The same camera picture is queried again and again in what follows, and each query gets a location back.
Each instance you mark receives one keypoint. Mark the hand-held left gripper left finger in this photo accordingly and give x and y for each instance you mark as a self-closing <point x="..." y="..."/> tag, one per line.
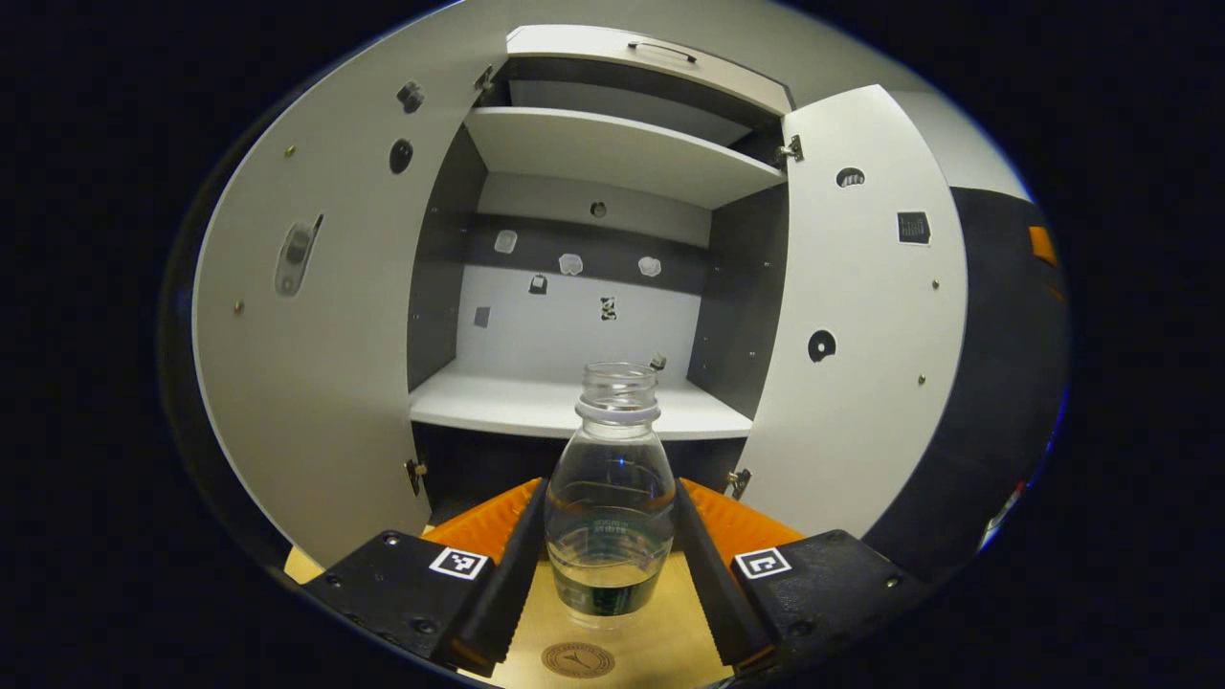
<point x="507" y="593"/>

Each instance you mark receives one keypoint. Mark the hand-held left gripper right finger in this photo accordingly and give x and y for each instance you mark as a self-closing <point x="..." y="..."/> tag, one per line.
<point x="718" y="593"/>

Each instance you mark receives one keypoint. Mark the clear plastic bottle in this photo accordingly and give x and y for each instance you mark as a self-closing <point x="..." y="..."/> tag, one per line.
<point x="612" y="459"/>

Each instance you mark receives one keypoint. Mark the cabinet door with camera sticker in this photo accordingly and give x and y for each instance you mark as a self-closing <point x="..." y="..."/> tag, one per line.
<point x="325" y="335"/>

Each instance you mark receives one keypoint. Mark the cabinet door with headphone sticker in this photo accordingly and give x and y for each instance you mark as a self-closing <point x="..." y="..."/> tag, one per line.
<point x="861" y="287"/>

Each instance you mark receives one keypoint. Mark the metal door hinge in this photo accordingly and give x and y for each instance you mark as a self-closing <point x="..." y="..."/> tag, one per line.
<point x="415" y="474"/>
<point x="791" y="148"/>
<point x="738" y="481"/>
<point x="485" y="78"/>

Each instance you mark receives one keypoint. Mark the grey and white cabinet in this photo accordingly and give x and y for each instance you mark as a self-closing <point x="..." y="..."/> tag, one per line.
<point x="737" y="306"/>

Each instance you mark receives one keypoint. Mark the white cabinet shelf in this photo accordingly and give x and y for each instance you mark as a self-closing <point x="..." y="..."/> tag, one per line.
<point x="612" y="153"/>

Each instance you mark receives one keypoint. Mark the black backdrop cloth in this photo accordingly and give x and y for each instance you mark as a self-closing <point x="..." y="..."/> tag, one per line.
<point x="995" y="364"/>
<point x="177" y="364"/>

